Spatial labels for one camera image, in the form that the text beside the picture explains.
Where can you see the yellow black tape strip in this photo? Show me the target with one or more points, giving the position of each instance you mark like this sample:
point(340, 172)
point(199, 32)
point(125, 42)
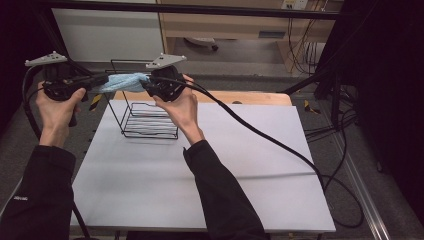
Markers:
point(95, 102)
point(310, 107)

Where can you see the office chair base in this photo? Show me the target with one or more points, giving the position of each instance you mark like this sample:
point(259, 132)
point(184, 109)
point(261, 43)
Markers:
point(201, 41)

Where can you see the person's right hand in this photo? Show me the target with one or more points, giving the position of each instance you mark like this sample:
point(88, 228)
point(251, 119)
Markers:
point(185, 110)

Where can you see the blue striped dish cloth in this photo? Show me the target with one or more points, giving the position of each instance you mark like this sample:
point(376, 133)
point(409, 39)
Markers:
point(123, 83)

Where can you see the black metal frame crossbar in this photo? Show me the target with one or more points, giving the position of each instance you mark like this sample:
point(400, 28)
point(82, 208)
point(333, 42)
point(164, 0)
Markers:
point(233, 11)

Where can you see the light wooden desk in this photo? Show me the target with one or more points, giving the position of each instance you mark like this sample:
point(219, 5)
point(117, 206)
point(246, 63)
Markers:
point(230, 25)

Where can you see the aluminium floor rail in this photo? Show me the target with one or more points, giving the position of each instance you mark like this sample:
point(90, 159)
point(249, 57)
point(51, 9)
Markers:
point(13, 190)
point(363, 193)

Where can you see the white cabinet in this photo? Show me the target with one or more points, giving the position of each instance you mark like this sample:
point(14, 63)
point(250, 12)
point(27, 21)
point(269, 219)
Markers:
point(106, 33)

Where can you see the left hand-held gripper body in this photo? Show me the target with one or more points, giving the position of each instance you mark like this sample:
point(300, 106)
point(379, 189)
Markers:
point(61, 85)

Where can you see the white table cover sheet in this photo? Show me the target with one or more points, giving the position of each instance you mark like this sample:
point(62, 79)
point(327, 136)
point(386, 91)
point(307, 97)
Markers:
point(140, 186)

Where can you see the black metal frame stand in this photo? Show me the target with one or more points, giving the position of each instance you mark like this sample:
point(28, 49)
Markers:
point(71, 68)
point(335, 96)

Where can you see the white power strip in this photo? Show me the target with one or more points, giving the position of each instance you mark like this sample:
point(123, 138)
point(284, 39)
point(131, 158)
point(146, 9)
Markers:
point(294, 4)

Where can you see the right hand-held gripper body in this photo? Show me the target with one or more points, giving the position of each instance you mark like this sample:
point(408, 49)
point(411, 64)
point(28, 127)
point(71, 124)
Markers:
point(166, 85)

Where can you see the person's left hand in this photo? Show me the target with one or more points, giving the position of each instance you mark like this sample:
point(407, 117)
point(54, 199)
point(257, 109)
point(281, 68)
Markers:
point(55, 115)

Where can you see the black curtain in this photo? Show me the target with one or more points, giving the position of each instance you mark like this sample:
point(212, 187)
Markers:
point(13, 40)
point(390, 83)

